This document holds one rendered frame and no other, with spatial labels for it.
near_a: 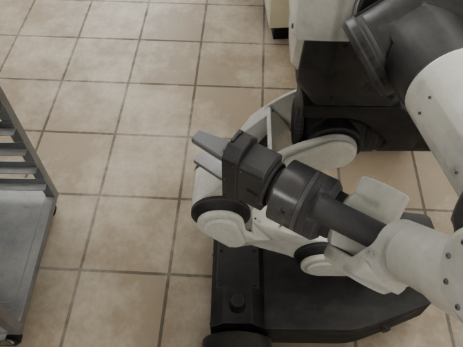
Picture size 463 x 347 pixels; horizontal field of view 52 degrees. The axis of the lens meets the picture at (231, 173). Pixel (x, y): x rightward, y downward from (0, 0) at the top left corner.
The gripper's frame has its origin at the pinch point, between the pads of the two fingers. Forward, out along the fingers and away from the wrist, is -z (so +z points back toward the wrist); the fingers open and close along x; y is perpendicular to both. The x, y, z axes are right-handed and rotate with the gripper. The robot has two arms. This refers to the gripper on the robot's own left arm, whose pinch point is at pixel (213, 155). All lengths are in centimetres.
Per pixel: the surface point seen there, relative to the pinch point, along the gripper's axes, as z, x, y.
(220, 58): -70, -96, -111
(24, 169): -74, -64, -5
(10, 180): -81, -71, -2
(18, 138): -72, -50, -8
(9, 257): -67, -81, 15
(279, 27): -53, -86, -134
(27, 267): -60, -80, 15
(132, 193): -58, -95, -30
